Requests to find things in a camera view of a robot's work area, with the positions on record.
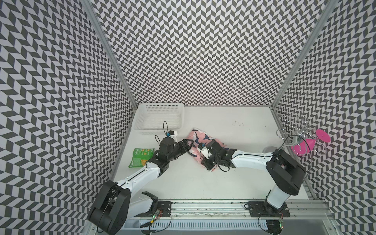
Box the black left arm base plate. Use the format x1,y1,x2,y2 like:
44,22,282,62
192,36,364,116
138,201,172,218

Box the green snack packet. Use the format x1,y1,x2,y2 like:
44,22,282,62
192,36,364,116
128,148,154,168

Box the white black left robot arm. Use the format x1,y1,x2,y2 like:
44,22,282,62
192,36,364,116
87,135,194,235

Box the chrome wire glass rack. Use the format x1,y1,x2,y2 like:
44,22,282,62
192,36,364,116
276,116,317,149

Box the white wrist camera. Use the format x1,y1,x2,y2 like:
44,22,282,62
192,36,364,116
199,147,210,161
166,130,177,143

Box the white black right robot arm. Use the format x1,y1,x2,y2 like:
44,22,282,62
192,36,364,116
198,140,306,213

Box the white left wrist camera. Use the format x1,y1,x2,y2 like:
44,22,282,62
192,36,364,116
166,130,177,143

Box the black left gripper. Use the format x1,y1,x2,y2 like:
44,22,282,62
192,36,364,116
167,138,194,161

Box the aluminium corner post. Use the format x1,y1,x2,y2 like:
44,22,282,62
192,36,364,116
80,0,138,109
271,0,339,110

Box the aluminium right corner post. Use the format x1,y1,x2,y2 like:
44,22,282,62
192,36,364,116
271,0,339,110

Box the pink shark print shorts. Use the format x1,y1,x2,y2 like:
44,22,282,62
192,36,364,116
186,128,228,168

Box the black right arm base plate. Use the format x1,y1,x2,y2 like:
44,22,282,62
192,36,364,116
244,201,291,218

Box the aluminium left corner post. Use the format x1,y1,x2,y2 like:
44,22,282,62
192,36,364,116
80,0,138,109

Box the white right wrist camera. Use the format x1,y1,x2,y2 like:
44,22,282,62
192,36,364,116
199,147,210,161

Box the white perforated plastic basket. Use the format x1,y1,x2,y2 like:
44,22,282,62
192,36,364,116
132,103,185,135

